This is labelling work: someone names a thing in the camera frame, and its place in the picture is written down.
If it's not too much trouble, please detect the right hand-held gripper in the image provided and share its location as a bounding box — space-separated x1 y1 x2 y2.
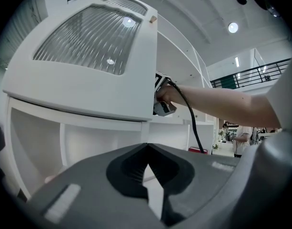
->
152 72 178 117

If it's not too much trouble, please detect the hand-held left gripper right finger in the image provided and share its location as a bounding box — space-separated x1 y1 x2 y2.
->
148 142 241 228

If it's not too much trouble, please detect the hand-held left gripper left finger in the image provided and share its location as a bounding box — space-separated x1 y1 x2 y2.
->
26 142 166 229

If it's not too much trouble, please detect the white cabinet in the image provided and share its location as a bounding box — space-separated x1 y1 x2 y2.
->
0 0 220 200

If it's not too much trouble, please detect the person's right forearm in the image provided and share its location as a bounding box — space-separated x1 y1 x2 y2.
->
181 84 282 130

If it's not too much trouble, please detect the person's right hand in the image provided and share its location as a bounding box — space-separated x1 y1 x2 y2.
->
154 84 185 105

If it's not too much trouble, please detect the red book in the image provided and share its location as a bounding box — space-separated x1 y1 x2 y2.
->
188 146 209 155

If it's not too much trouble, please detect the ribbed glass cabinet door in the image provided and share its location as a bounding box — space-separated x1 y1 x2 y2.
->
1 0 159 123

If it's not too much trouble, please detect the black balcony railing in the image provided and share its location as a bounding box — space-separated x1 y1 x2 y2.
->
209 58 292 89

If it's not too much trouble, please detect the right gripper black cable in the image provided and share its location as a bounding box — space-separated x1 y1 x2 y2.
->
166 78 206 155

